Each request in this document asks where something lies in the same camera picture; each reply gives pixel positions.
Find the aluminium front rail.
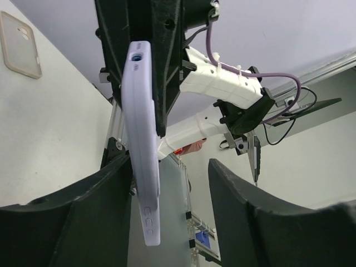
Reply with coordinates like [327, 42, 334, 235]
[271, 50, 355, 107]

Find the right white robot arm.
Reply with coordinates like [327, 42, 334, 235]
[95, 1, 274, 160]

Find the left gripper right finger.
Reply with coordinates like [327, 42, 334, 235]
[208, 159, 355, 266]

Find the lilac phone case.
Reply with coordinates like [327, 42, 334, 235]
[121, 41, 161, 246]

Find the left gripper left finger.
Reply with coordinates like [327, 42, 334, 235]
[1, 155, 132, 266]

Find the beige phone case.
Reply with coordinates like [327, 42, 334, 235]
[1, 11, 42, 80]

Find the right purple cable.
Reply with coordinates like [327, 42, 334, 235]
[207, 21, 303, 126]

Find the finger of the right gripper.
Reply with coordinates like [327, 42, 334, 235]
[151, 1, 184, 137]
[95, 0, 130, 105]

